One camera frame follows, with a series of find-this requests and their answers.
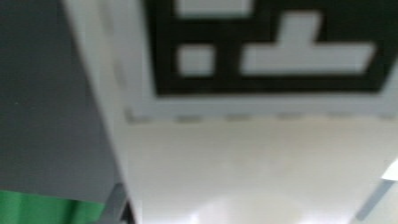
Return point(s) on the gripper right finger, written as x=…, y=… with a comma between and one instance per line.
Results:
x=373, y=199

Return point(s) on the white chair back frame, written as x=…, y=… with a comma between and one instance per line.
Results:
x=247, y=93

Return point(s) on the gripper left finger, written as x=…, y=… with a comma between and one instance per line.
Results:
x=116, y=213

